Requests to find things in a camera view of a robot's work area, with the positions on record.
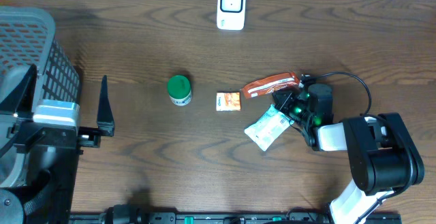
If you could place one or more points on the small orange sachet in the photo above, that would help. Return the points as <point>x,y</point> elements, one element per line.
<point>227,102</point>

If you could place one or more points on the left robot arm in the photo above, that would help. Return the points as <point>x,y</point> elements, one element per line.
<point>40,150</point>

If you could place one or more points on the orange snack bar wrapper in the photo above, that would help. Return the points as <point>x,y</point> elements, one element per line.
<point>270,85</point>

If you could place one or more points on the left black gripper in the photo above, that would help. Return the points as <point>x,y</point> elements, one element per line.
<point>83,140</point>

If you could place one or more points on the grey plastic basket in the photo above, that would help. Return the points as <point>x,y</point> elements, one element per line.
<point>28,38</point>

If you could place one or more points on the white barcode scanner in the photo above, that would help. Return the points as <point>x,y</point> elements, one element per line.
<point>231,14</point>

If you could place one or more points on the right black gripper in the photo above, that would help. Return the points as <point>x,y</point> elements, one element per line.
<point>282,105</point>

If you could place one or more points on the green lid jar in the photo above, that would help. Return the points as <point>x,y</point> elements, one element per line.
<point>179,90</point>

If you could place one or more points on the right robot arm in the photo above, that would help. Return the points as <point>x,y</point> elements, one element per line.
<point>383,159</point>

